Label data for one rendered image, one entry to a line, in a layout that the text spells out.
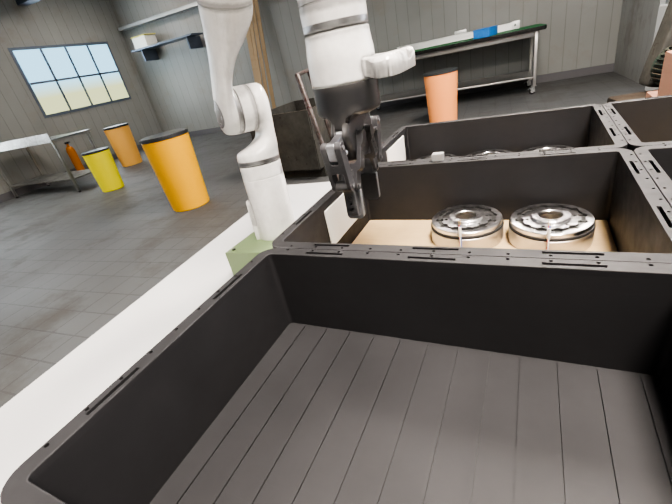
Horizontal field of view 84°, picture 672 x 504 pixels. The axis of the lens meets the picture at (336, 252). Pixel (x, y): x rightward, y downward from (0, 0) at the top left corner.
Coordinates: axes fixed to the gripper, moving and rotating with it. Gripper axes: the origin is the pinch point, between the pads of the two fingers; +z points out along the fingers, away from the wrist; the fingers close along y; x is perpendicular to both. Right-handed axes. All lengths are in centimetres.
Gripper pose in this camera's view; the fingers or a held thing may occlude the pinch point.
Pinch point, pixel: (363, 197)
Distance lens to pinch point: 50.0
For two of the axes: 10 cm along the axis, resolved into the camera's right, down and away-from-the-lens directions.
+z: 1.9, 8.6, 4.7
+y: -4.0, 5.1, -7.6
